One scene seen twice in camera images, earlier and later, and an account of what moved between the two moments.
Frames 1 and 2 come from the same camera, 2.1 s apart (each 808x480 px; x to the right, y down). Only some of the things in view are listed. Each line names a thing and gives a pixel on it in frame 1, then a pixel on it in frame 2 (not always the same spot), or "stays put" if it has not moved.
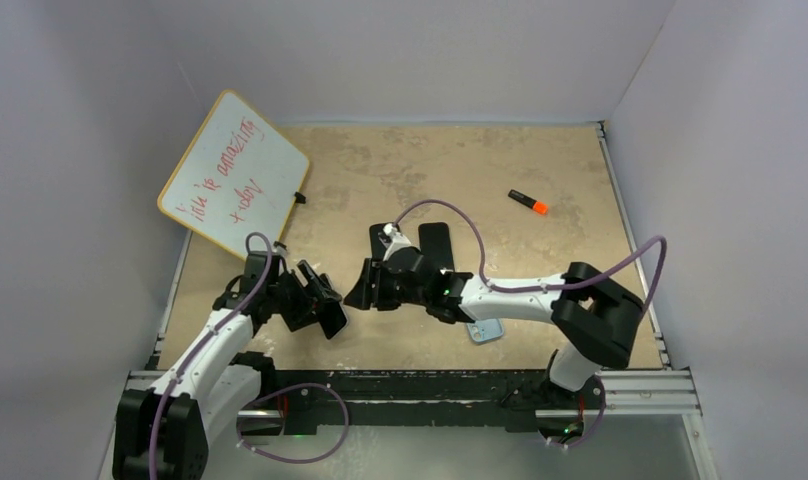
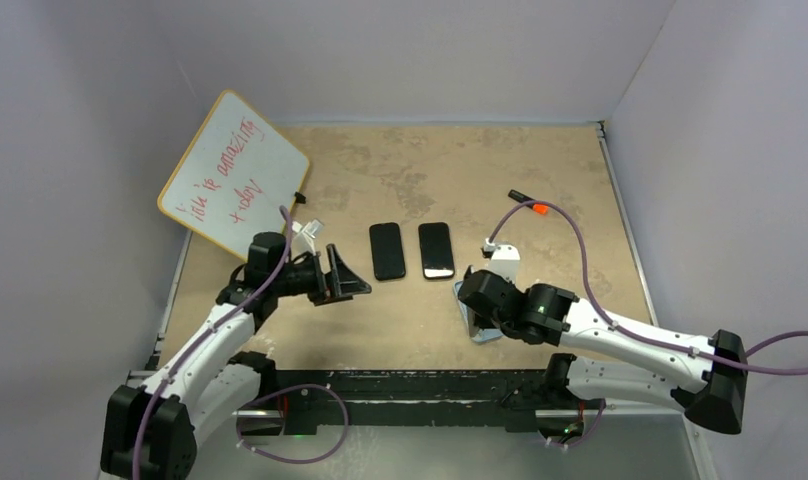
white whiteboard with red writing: (238, 176) stays put
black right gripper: (365, 296) to (483, 323)
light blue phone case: (486, 330) stays put
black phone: (435, 243) stays put
